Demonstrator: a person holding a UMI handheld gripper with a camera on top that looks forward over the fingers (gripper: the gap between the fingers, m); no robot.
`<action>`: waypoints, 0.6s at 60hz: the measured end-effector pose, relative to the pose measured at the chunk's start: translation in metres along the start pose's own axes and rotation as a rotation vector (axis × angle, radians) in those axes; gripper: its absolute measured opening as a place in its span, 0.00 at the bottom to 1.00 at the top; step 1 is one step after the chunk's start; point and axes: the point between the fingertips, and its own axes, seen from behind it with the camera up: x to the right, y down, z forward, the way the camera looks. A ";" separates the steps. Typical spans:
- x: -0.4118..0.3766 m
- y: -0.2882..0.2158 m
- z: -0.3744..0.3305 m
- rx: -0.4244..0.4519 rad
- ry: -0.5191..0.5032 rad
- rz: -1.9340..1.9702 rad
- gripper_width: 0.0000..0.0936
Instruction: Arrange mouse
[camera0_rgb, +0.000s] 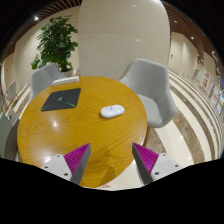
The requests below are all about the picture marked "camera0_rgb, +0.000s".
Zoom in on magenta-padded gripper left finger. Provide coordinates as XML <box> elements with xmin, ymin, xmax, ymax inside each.
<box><xmin>41</xmin><ymin>142</ymin><xmax>92</xmax><ymax>186</ymax></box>

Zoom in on white power strip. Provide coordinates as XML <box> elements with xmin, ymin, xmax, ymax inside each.
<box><xmin>51</xmin><ymin>75</ymin><xmax>80</xmax><ymax>86</ymax></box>

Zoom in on white lounge chair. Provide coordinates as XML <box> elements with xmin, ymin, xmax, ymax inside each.
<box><xmin>4</xmin><ymin>79</ymin><xmax>18</xmax><ymax>102</ymax></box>

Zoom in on grey upholstered armchair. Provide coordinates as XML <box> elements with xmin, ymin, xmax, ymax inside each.
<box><xmin>29</xmin><ymin>63</ymin><xmax>66</xmax><ymax>102</ymax></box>
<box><xmin>118</xmin><ymin>58</ymin><xmax>179</xmax><ymax>129</ymax></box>

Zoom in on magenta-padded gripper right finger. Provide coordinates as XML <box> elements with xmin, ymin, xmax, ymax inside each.
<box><xmin>131</xmin><ymin>142</ymin><xmax>184</xmax><ymax>186</ymax></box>

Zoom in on grey-green armchair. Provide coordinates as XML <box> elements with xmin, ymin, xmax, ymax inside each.
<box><xmin>0</xmin><ymin>111</ymin><xmax>20</xmax><ymax>161</ymax></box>

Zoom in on potted green leafy plant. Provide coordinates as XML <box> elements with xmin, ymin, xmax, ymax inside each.
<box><xmin>30</xmin><ymin>15</ymin><xmax>80</xmax><ymax>78</ymax></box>

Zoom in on white printed computer mouse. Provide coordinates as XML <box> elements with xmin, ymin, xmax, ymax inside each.
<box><xmin>100</xmin><ymin>104</ymin><xmax>126</xmax><ymax>119</ymax></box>

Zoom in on black mouse pad green lines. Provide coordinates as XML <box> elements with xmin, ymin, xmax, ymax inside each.
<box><xmin>40</xmin><ymin>87</ymin><xmax>82</xmax><ymax>112</ymax></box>

